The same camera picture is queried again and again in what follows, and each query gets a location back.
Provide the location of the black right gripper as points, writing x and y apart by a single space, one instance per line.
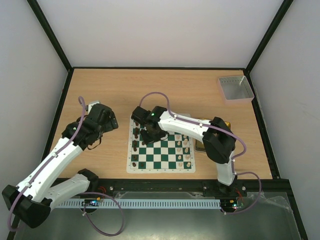
149 135

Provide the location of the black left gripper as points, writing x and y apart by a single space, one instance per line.
108 126

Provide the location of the green white chess board mat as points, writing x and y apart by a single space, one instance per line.
173 154

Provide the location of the yellow transparent piece tray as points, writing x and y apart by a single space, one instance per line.
199 146

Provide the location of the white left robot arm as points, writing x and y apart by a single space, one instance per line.
33 199

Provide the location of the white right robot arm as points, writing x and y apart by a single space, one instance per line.
218 140

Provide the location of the grey metal tin box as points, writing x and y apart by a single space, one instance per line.
235 90

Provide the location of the black cage frame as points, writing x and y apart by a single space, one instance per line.
275 182

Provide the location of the light blue slotted cable duct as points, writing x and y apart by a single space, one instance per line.
203 204

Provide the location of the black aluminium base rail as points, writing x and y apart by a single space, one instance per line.
205 187

